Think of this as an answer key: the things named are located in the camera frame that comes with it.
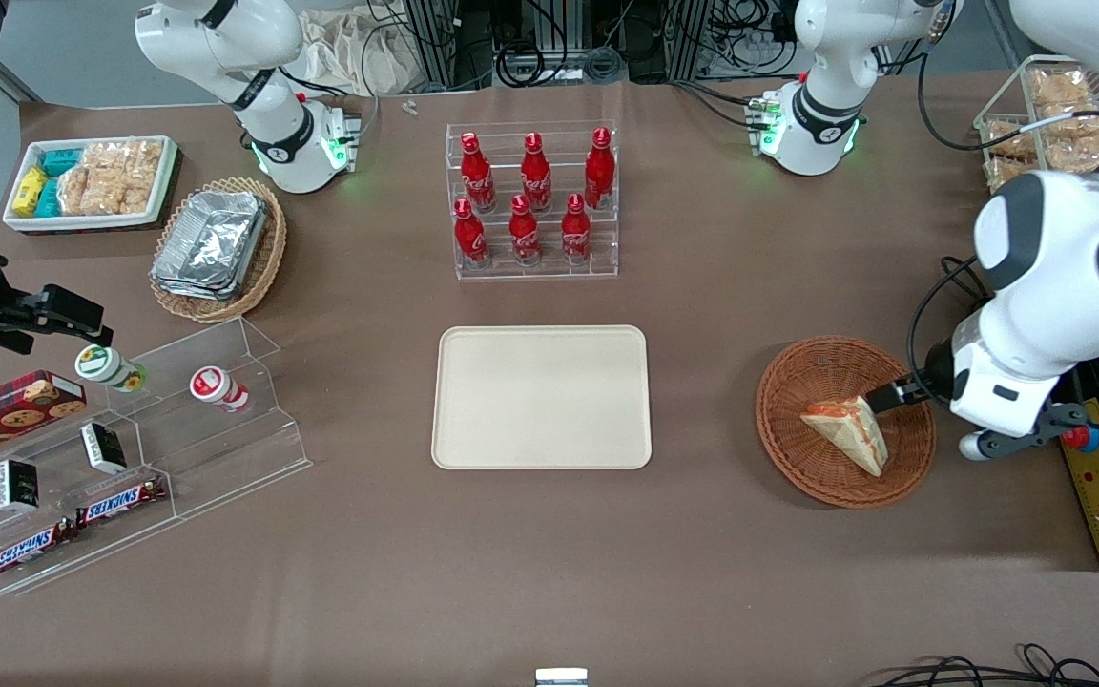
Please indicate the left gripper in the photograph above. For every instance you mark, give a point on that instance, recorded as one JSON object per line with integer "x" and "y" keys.
{"x": 937, "y": 372}

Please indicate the triangular sandwich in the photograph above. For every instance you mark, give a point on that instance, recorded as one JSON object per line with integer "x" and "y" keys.
{"x": 850, "y": 434}

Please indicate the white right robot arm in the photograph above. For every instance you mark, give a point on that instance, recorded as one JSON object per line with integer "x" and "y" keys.
{"x": 273, "y": 124}

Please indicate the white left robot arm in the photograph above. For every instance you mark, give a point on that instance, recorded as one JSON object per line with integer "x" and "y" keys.
{"x": 1055, "y": 258}

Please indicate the white rectangular snack tray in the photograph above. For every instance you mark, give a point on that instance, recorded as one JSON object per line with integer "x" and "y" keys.
{"x": 82, "y": 221}

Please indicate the brown round wicker basket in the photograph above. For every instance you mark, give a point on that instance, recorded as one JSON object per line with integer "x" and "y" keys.
{"x": 798, "y": 429}

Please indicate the light oval wicker basket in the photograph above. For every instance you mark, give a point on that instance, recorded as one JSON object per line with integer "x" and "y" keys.
{"x": 268, "y": 258}

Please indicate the beige plastic serving tray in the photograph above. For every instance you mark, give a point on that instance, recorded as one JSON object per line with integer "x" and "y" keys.
{"x": 540, "y": 401}

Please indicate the teal snack packet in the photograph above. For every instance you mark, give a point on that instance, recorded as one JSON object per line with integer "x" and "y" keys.
{"x": 61, "y": 162}
{"x": 49, "y": 198}

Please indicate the yellow snack packet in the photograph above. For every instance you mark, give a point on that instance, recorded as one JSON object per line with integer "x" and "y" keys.
{"x": 30, "y": 191}

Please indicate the green lidded yogurt cup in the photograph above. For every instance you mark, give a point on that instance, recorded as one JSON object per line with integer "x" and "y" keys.
{"x": 106, "y": 367}

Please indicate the rice cracker snack packet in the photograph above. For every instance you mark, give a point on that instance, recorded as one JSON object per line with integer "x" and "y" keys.
{"x": 139, "y": 176}
{"x": 1060, "y": 86}
{"x": 1084, "y": 153}
{"x": 87, "y": 181}
{"x": 1079, "y": 122}
{"x": 1009, "y": 141}
{"x": 1005, "y": 172}

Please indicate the red plaid cookie box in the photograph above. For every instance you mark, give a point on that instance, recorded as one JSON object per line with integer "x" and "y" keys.
{"x": 6, "y": 415}

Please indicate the small black white carton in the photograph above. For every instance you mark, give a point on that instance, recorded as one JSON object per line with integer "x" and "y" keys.
{"x": 17, "y": 485}
{"x": 103, "y": 448}

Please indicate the red lidded yogurt cup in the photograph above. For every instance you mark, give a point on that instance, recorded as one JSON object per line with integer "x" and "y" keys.
{"x": 216, "y": 386}

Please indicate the brown Snickers chocolate bar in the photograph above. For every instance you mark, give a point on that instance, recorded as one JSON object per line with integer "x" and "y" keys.
{"x": 120, "y": 501}
{"x": 30, "y": 549}

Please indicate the clear acrylic tiered stand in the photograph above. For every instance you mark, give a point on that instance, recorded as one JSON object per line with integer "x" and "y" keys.
{"x": 254, "y": 458}
{"x": 53, "y": 563}

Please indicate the red cola bottle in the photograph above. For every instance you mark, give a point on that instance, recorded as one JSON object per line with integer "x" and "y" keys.
{"x": 599, "y": 172}
{"x": 536, "y": 176}
{"x": 575, "y": 232}
{"x": 477, "y": 176}
{"x": 524, "y": 234}
{"x": 469, "y": 237}

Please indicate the clear acrylic bottle rack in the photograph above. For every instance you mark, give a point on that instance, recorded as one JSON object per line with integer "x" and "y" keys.
{"x": 549, "y": 272}

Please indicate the beige cloth bag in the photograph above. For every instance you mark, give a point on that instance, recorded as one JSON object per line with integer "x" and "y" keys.
{"x": 359, "y": 52}

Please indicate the small white silver block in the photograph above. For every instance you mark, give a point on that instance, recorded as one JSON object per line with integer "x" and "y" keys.
{"x": 561, "y": 677}

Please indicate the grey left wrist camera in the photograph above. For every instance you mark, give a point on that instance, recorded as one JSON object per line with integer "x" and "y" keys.
{"x": 1036, "y": 429}

